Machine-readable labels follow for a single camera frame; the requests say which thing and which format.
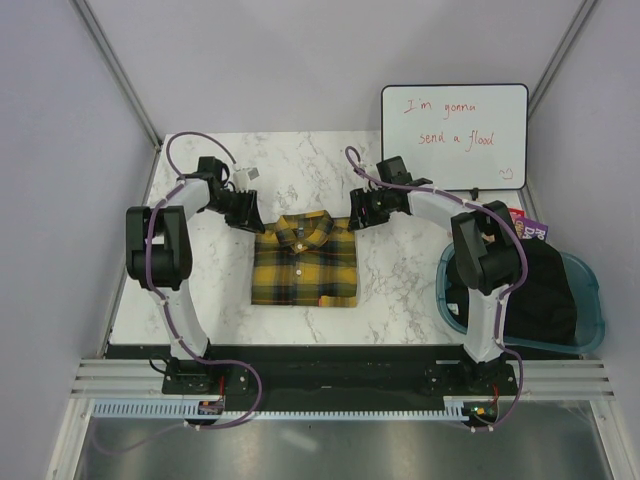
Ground white dry-erase board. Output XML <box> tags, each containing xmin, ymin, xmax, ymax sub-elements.
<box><xmin>381</xmin><ymin>83</ymin><xmax>529</xmax><ymax>191</ymax></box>

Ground yellow plaid flannel shirt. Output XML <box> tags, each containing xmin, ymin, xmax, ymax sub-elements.
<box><xmin>251</xmin><ymin>210</ymin><xmax>358</xmax><ymax>308</ymax></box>

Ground black shirt in bin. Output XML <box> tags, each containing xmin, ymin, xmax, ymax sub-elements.
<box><xmin>437</xmin><ymin>238</ymin><xmax>578</xmax><ymax>345</ymax></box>

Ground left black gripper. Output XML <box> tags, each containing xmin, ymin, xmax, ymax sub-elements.
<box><xmin>203</xmin><ymin>189</ymin><xmax>265</xmax><ymax>234</ymax></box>

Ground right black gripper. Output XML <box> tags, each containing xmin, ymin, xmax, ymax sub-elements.
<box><xmin>348</xmin><ymin>185</ymin><xmax>392</xmax><ymax>232</ymax></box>

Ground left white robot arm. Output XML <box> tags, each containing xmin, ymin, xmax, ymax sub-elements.
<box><xmin>125</xmin><ymin>156</ymin><xmax>265</xmax><ymax>393</ymax></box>

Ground aluminium frame rails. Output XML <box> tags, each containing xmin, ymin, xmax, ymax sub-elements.
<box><xmin>71</xmin><ymin>359</ymin><xmax>615</xmax><ymax>401</ymax></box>

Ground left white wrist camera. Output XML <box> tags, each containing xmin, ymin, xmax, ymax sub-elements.
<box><xmin>231</xmin><ymin>167</ymin><xmax>260</xmax><ymax>192</ymax></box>

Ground white slotted cable duct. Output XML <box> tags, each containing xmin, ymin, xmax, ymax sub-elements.
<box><xmin>92</xmin><ymin>398</ymin><xmax>499</xmax><ymax>422</ymax></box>

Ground teal plastic bin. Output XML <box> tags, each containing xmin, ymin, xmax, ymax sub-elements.
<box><xmin>435</xmin><ymin>244</ymin><xmax>606</xmax><ymax>355</ymax></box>

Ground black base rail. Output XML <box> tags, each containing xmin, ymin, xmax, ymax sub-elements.
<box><xmin>159</xmin><ymin>342</ymin><xmax>521</xmax><ymax>401</ymax></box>

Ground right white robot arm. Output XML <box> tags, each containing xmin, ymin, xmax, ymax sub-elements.
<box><xmin>345</xmin><ymin>146</ymin><xmax>528</xmax><ymax>394</ymax></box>

